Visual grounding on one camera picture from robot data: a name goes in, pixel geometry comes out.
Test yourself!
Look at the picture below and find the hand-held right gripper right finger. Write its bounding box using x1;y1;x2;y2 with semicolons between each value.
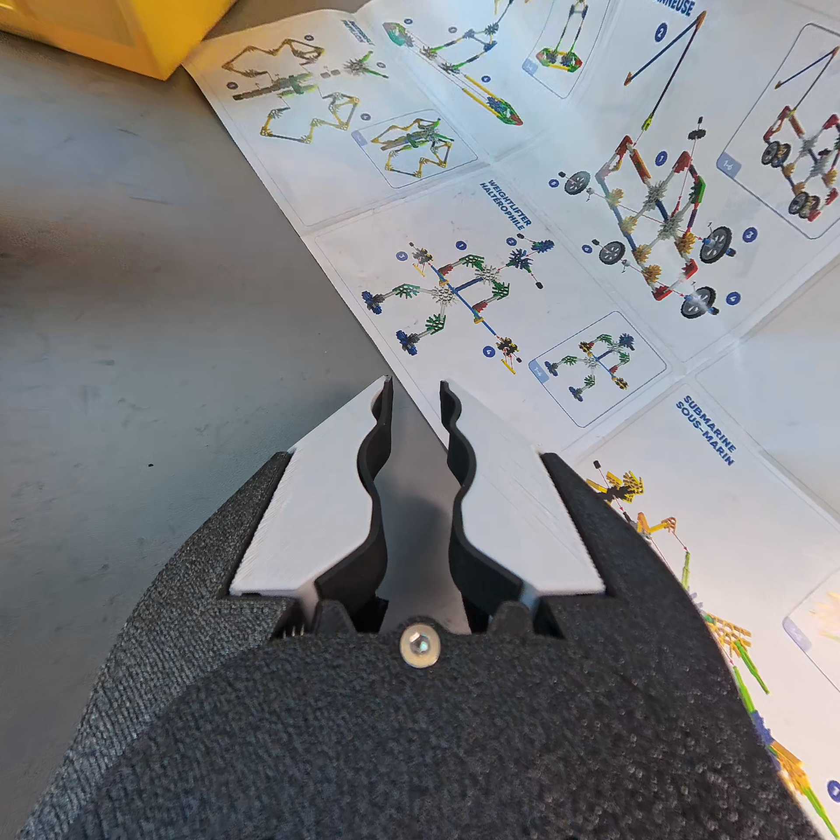
440;381;607;628

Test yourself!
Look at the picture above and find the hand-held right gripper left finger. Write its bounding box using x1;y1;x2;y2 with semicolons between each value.
230;378;395;628

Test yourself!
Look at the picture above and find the yellow bin with toy pieces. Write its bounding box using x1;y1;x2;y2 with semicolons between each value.
0;0;240;81

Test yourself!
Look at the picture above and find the toy instruction poster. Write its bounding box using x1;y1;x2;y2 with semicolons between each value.
184;0;840;802

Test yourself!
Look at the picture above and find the grey desk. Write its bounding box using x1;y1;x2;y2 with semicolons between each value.
0;0;395;834

